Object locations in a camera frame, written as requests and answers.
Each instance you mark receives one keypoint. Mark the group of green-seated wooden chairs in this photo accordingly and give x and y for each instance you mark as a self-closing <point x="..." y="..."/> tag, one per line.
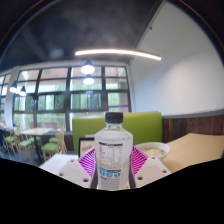
<point x="50" y="146"/>

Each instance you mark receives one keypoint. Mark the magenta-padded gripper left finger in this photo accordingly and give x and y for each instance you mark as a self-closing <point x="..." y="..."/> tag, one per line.
<point x="74" y="171"/>

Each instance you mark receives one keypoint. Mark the light wooden dining table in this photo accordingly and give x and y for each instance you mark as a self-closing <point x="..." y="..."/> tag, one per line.
<point x="36" y="131"/>

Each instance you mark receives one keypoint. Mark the open white book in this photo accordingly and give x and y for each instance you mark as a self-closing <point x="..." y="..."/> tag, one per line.
<point x="55" y="163"/>

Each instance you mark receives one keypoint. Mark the green upholstered bench backrest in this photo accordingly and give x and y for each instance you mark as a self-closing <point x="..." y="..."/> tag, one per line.
<point x="146" y="128"/>

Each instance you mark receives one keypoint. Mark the white bowl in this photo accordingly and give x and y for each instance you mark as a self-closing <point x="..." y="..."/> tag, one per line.
<point x="155" y="151"/>

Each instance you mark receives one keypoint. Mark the group of pendant lamps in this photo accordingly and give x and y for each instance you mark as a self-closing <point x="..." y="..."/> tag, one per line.
<point x="87" y="69"/>

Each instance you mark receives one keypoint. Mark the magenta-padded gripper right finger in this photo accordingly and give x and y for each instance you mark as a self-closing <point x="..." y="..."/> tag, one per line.
<point x="151" y="170"/>

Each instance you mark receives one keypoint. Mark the clear black-capped water bottle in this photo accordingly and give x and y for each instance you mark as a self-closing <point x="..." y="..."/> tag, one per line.
<point x="113" y="156"/>

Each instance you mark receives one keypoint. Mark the long linear ceiling light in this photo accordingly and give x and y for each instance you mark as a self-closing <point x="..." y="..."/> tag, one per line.
<point x="116" y="52"/>

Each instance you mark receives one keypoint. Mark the dark-framed window wall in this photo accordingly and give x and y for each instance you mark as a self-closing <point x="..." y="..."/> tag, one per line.
<point x="53" y="100"/>

